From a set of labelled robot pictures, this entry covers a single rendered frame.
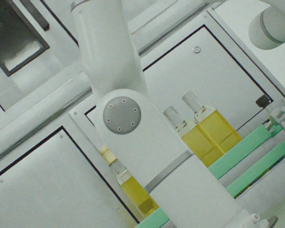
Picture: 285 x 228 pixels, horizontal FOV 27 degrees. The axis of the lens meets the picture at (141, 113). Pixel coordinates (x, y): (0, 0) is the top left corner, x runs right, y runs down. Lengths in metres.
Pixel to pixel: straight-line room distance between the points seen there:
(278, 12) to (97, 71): 0.37
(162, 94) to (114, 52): 0.65
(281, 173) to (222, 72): 0.43
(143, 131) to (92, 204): 0.66
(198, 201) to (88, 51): 0.29
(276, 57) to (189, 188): 0.81
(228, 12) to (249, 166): 0.55
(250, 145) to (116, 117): 0.46
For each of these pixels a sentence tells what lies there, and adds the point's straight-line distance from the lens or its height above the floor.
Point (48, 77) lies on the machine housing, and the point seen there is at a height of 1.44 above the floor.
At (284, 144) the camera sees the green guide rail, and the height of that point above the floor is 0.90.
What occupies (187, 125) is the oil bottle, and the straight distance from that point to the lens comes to 1.39.
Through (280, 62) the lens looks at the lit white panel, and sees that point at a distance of 1.64.
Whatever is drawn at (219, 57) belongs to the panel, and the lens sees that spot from 1.62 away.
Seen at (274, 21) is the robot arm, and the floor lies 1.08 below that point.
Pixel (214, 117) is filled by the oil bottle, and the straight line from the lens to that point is 1.39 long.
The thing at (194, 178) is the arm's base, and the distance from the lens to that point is 0.89.
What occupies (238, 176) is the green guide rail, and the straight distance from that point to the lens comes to 1.26.
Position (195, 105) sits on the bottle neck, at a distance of 1.41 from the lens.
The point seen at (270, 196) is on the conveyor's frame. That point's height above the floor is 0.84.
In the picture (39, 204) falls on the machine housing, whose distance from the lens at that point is 1.55.
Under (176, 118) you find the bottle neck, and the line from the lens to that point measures 1.40.
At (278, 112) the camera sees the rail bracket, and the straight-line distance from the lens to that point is 1.26.
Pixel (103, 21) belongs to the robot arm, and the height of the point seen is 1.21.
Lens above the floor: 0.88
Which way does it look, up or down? 12 degrees up
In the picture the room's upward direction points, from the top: 40 degrees counter-clockwise
